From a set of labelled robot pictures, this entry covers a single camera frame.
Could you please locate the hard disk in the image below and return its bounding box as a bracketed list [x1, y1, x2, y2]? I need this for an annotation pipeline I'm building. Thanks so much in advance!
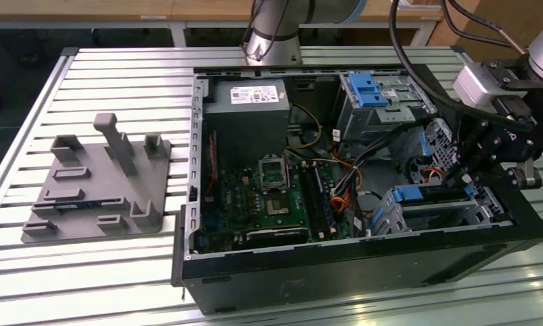
[370, 184, 476, 234]

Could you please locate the red yellow orange power wire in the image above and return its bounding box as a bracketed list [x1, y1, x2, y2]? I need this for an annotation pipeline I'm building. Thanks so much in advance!
[337, 154, 366, 197]

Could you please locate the metal disk bay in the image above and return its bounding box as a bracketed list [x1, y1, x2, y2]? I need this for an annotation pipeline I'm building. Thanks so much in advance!
[366, 183, 512, 235]

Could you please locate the blue RAM slot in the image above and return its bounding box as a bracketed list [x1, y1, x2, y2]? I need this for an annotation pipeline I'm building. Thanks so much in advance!
[314, 163, 338, 236]

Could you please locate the black RAM slot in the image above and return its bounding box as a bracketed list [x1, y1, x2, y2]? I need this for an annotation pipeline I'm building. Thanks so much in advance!
[298, 161, 327, 239]

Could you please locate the black case fan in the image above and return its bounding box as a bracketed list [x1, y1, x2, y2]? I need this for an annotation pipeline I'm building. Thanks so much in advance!
[405, 154, 443, 186]

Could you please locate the metal optical drive cage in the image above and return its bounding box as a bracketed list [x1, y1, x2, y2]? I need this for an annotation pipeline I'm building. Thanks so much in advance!
[337, 73, 438, 143]

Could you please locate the blue drive latch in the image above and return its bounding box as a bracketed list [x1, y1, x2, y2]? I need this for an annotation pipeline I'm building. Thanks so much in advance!
[347, 73, 389, 109]

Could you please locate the black PC case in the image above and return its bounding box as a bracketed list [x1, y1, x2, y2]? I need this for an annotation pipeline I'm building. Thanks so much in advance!
[170, 62, 543, 313]

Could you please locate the metal socket cover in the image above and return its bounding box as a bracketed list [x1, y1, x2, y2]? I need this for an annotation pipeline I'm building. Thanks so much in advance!
[257, 154, 291, 192]

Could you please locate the CPU socket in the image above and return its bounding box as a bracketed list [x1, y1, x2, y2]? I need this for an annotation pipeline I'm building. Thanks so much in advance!
[265, 195, 297, 218]

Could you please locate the black graphics card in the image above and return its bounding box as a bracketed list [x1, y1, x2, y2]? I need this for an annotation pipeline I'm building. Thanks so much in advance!
[243, 226, 310, 246]

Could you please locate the grey power supply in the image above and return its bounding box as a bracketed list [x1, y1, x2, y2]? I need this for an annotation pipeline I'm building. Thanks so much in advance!
[202, 78, 293, 160]

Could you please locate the green motherboard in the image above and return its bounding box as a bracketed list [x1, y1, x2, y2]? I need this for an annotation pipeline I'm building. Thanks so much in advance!
[198, 149, 361, 246]

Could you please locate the grey parts rack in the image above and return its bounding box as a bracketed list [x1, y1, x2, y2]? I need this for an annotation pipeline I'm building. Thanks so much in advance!
[21, 113, 173, 245]

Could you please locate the wooden desk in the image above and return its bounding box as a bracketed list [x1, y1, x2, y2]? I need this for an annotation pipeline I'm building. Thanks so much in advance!
[0, 0, 445, 48]

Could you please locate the green RAM stick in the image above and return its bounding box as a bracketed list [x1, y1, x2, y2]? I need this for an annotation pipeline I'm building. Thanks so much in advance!
[53, 202, 101, 210]

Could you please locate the silver camera box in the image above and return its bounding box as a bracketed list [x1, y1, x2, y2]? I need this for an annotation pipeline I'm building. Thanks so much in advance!
[451, 64, 502, 109]

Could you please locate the black wire bundle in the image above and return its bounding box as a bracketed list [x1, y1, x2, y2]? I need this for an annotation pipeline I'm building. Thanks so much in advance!
[342, 125, 421, 166]

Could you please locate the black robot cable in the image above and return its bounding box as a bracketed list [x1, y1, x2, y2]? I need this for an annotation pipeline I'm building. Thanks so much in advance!
[387, 0, 535, 135]
[441, 0, 534, 55]

